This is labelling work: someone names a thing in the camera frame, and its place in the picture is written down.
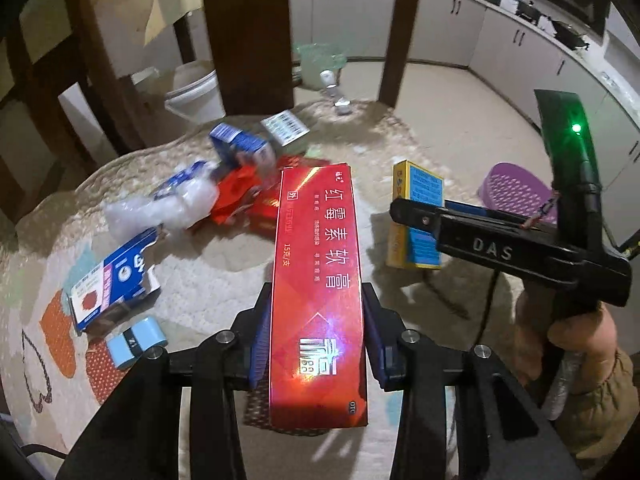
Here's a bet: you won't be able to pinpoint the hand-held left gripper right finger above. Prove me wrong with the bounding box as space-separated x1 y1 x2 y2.
362 284 583 480

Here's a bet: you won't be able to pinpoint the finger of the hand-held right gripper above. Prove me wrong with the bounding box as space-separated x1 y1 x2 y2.
389 198 442 236
440 199 526 227

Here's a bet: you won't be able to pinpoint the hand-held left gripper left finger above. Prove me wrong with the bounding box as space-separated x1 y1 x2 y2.
55 282 273 480

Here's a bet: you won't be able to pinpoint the yellow and blue box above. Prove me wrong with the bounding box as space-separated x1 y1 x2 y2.
386 160 447 269

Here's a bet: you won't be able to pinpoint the purple plastic basket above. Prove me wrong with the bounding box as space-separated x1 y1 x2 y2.
477 162 558 226

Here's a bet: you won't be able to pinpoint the long red carton box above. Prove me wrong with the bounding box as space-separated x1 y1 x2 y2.
269 162 370 431

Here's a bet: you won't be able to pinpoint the small light blue box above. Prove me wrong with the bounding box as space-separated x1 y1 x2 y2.
105 316 169 370

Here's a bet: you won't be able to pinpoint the red wrapper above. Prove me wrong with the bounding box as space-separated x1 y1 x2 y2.
210 167 281 226

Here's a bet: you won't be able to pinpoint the torn blue and white box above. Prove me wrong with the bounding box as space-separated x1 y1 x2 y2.
67 227 162 333

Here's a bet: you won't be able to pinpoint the clear plastic wrapper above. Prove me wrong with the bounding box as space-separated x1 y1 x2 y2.
103 180 221 241

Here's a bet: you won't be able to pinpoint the person's right hand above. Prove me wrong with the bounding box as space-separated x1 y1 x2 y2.
515 287 621 406

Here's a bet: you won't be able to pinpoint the white box with barcode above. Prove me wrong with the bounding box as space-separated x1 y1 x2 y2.
260 109 311 148

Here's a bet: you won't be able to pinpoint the bin with green bag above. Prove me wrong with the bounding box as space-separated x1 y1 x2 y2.
294 42 351 92

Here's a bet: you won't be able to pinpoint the grey kitchen cabinets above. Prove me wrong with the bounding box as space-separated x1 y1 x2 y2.
287 0 640 161

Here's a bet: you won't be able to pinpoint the blue carton box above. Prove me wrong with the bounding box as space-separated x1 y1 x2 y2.
209 122 276 171

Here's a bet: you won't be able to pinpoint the black cooking pot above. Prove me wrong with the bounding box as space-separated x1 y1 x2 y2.
515 0 547 27
550 19 591 52

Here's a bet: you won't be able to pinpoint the dark wooden chair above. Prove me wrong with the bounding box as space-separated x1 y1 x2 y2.
200 0 417 117
0 0 201 171

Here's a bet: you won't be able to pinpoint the white plastic bucket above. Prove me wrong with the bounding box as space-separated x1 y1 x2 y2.
165 60 227 123

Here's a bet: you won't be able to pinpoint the black cable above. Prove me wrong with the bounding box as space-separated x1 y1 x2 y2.
0 412 67 462

